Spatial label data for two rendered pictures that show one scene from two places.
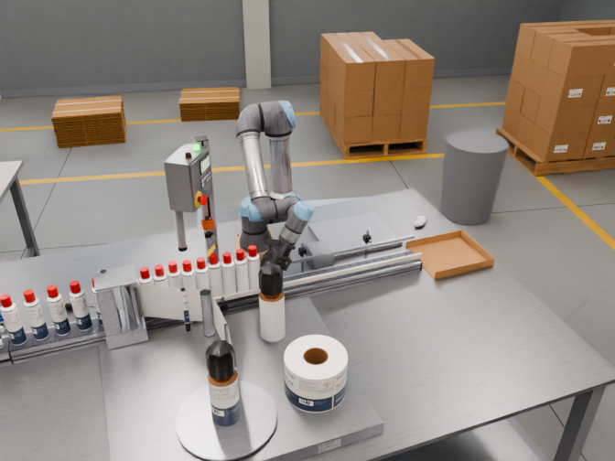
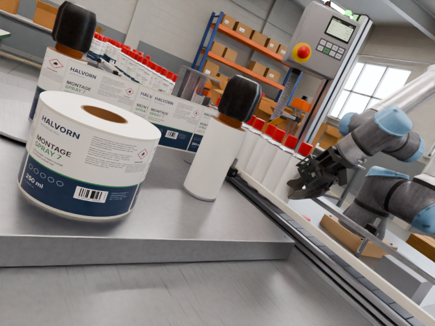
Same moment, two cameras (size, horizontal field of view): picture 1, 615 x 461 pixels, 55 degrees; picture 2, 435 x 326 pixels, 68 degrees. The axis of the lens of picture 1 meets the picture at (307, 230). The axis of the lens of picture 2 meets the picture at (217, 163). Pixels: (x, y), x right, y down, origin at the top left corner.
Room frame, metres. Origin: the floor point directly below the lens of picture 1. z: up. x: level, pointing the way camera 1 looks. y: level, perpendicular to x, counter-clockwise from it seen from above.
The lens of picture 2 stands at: (1.39, -0.60, 1.16)
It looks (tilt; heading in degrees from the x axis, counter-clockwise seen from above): 14 degrees down; 71
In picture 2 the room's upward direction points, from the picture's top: 24 degrees clockwise
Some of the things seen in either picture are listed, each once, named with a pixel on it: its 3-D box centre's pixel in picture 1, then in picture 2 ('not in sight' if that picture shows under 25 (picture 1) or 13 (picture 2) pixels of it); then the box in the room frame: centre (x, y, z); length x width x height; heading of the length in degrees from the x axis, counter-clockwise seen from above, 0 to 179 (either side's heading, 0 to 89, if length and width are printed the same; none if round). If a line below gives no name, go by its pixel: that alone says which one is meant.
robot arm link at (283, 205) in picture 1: (289, 207); (395, 141); (2.04, 0.07, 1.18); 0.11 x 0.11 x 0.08; 14
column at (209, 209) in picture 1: (209, 218); (314, 116); (1.99, 0.39, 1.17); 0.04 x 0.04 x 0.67; 20
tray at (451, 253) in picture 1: (448, 253); not in sight; (2.21, -0.64, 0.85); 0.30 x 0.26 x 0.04; 110
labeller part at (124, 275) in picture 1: (114, 277); (201, 74); (1.63, 0.66, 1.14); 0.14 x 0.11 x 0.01; 110
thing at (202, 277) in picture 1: (202, 281); (248, 147); (1.82, 0.40, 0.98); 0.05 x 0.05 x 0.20
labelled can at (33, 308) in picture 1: (35, 315); not in sight; (1.62, 0.96, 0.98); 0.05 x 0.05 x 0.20
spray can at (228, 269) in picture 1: (229, 275); (267, 160); (1.85, 0.31, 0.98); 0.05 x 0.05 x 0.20
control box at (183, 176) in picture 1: (189, 177); (320, 43); (1.91, 0.42, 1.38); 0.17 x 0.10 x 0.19; 165
